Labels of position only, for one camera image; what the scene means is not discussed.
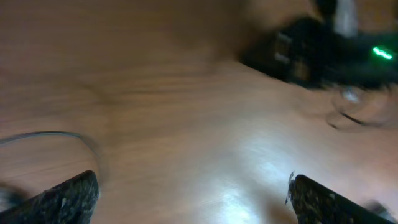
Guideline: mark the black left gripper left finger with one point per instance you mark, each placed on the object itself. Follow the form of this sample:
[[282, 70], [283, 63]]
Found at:
[[71, 202]]

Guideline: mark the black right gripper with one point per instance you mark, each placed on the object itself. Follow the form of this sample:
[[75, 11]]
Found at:
[[308, 53]]

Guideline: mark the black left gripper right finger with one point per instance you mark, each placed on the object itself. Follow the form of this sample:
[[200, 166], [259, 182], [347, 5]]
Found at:
[[314, 203]]

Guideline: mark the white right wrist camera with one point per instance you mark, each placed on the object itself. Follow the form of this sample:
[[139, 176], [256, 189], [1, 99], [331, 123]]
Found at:
[[346, 18]]

